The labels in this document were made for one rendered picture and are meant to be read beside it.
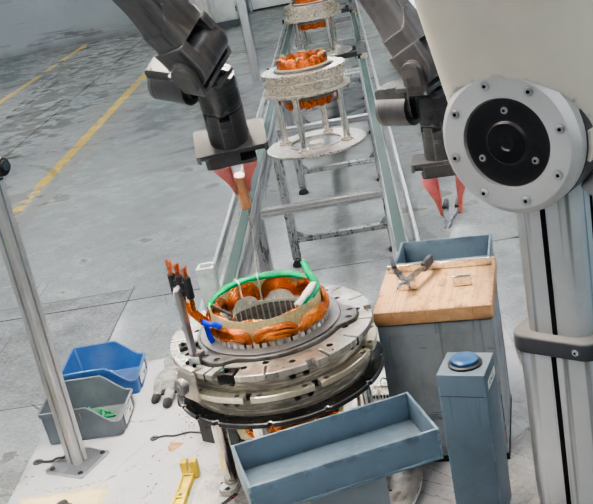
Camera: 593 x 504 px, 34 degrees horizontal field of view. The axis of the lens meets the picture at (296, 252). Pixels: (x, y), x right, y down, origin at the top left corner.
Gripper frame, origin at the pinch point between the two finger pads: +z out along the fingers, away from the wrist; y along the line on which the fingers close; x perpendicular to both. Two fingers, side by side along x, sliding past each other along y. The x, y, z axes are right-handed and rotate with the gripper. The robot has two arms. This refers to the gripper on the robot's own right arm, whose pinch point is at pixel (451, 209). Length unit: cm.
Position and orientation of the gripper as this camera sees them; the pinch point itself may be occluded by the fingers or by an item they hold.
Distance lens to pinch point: 161.5
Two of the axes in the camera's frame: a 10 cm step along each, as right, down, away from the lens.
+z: 2.0, 9.3, 3.3
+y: -9.6, 1.1, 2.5
